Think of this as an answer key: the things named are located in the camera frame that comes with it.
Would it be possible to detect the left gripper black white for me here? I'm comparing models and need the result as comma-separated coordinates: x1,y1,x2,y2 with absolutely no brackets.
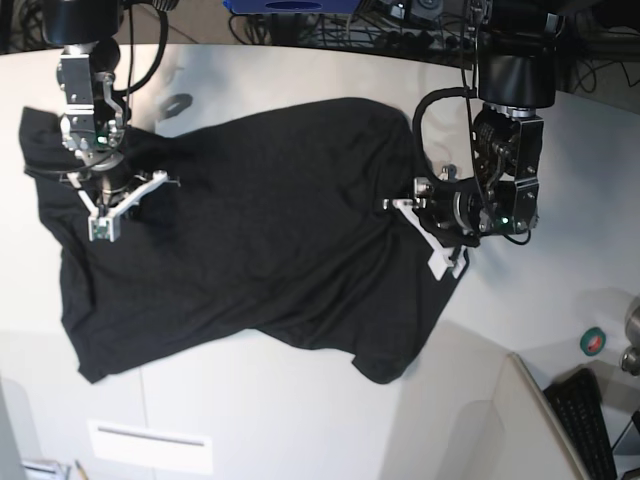
382,164,480,280

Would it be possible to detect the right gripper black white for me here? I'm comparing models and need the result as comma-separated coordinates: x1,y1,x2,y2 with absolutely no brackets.
62,159,181,243

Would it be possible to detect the black t-shirt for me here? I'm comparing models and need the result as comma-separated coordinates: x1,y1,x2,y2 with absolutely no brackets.
35,98,459,384

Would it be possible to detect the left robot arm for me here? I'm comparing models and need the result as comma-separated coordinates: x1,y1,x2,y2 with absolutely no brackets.
382,1,562,280

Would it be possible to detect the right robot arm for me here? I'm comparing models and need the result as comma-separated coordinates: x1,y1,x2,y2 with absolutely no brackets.
42,1,177,242

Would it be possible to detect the green tape roll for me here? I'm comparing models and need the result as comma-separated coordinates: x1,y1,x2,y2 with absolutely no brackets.
579,327,607,357

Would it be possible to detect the blue box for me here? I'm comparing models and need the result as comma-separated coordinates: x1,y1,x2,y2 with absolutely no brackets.
223,0,361,14

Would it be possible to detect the black keyboard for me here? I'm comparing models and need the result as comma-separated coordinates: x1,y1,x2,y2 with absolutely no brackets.
544,368,618,480

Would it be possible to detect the silver metal cylinder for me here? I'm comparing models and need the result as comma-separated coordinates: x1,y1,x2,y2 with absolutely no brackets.
620,307,640,377

